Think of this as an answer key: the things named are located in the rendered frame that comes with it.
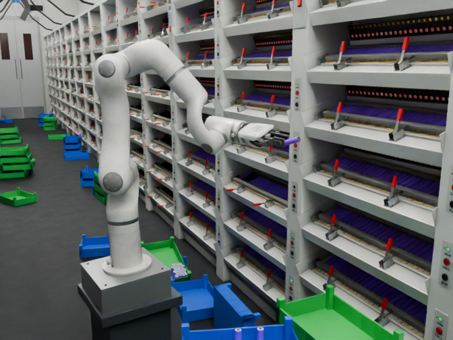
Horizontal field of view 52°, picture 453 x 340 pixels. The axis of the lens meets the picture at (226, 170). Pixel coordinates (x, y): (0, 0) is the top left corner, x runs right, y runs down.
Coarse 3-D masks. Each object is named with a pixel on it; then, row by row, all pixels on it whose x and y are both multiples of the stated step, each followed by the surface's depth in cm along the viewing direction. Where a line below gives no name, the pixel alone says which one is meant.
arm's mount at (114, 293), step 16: (96, 272) 177; (144, 272) 176; (160, 272) 175; (96, 288) 168; (112, 288) 165; (128, 288) 169; (144, 288) 172; (160, 288) 176; (96, 304) 171; (112, 304) 167; (128, 304) 170
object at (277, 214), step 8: (240, 168) 244; (248, 168) 246; (224, 176) 241; (232, 176) 242; (240, 176) 245; (224, 184) 241; (232, 184) 240; (232, 192) 233; (248, 192) 225; (240, 200) 228; (248, 200) 218; (256, 200) 214; (264, 200) 211; (256, 208) 213; (264, 208) 204; (272, 208) 202; (280, 208) 199; (272, 216) 200; (280, 216) 193; (280, 224) 196
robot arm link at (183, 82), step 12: (180, 72) 162; (168, 84) 165; (180, 84) 162; (192, 84) 163; (180, 96) 166; (192, 96) 163; (204, 96) 165; (192, 108) 163; (192, 120) 163; (192, 132) 164; (204, 132) 162; (216, 132) 165; (204, 144) 164; (216, 144) 163
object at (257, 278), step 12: (240, 240) 253; (228, 252) 251; (240, 252) 245; (252, 252) 242; (228, 264) 248; (240, 264) 235; (252, 264) 235; (264, 264) 228; (240, 276) 237; (252, 276) 226; (264, 276) 223; (276, 276) 216; (264, 288) 212; (276, 288) 210
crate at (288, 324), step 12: (276, 324) 127; (288, 324) 126; (192, 336) 125; (204, 336) 125; (216, 336) 126; (228, 336) 126; (252, 336) 127; (264, 336) 127; (276, 336) 128; (288, 336) 126
